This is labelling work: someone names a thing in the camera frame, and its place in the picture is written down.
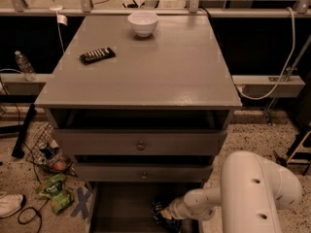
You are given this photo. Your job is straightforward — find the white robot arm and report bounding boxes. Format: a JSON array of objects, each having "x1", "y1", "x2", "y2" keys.
[{"x1": 159, "y1": 151, "x2": 302, "y2": 233}]

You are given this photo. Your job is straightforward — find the grey bottom drawer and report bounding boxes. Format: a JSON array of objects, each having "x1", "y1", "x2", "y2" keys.
[{"x1": 86, "y1": 183, "x2": 196, "y2": 233}]

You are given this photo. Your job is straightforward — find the grey drawer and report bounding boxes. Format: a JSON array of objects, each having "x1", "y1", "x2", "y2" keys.
[
  {"x1": 86, "y1": 183, "x2": 196, "y2": 233},
  {"x1": 52, "y1": 129, "x2": 227, "y2": 155},
  {"x1": 75, "y1": 163, "x2": 212, "y2": 183}
]

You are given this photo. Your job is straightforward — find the grey middle drawer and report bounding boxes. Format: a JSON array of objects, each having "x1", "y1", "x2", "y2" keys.
[{"x1": 75, "y1": 163, "x2": 212, "y2": 183}]

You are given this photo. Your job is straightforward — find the green snack bag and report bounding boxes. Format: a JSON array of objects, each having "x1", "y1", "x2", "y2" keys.
[{"x1": 35, "y1": 173, "x2": 74, "y2": 214}]

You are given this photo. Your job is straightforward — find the grey drawer cabinet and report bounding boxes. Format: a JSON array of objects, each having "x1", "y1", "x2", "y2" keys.
[{"x1": 34, "y1": 14, "x2": 243, "y2": 183}]

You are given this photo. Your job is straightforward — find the grey top drawer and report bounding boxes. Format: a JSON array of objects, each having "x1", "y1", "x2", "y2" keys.
[{"x1": 52, "y1": 129, "x2": 227, "y2": 155}]

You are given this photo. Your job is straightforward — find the black wheeled cart base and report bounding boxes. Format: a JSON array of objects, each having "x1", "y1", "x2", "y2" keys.
[{"x1": 273, "y1": 126, "x2": 311, "y2": 176}]

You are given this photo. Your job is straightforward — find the white sneaker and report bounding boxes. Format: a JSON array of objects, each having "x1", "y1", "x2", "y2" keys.
[{"x1": 0, "y1": 193, "x2": 25, "y2": 218}]

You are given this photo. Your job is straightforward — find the white bowl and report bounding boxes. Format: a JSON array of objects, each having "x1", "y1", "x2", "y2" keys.
[{"x1": 127, "y1": 12, "x2": 158, "y2": 37}]

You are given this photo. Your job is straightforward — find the clear water bottle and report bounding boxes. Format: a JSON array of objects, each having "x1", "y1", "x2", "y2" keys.
[{"x1": 15, "y1": 50, "x2": 37, "y2": 82}]

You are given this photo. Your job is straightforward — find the wire basket with items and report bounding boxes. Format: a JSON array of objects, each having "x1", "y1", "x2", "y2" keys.
[{"x1": 26, "y1": 123, "x2": 76, "y2": 176}]

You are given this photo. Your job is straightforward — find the black floor cable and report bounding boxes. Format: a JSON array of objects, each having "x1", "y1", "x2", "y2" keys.
[{"x1": 0, "y1": 69, "x2": 50, "y2": 233}]

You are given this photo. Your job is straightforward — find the white cable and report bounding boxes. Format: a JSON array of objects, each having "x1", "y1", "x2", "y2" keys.
[{"x1": 236, "y1": 7, "x2": 297, "y2": 101}]

